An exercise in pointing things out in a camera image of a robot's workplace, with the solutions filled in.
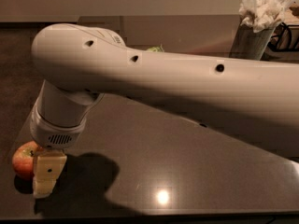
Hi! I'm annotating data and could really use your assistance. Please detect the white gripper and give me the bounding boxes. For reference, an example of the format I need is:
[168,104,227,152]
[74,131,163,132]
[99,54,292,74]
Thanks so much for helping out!
[30,105,86,199]

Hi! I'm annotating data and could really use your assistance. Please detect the red yellow apple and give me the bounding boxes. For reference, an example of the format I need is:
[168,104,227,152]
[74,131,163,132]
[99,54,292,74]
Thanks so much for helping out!
[12,141,43,181]

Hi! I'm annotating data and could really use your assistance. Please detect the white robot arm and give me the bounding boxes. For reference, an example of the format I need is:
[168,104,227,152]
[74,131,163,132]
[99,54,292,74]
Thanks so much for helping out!
[30,23,299,157]

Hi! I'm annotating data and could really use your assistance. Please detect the green jalapeno chip bag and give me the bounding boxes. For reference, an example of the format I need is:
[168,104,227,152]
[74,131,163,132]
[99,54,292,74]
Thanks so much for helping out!
[146,45,164,52]

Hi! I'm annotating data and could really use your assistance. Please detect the grey metal cup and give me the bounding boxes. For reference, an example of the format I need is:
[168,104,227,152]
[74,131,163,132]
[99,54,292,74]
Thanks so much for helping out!
[229,25,274,61]

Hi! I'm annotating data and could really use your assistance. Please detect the crumpled white paper napkins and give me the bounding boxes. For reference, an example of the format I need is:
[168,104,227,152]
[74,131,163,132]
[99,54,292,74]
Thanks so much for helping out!
[239,0,295,33]

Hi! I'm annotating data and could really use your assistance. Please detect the black wire basket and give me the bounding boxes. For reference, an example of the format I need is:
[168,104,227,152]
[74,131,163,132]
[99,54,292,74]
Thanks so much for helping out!
[268,22,299,52]

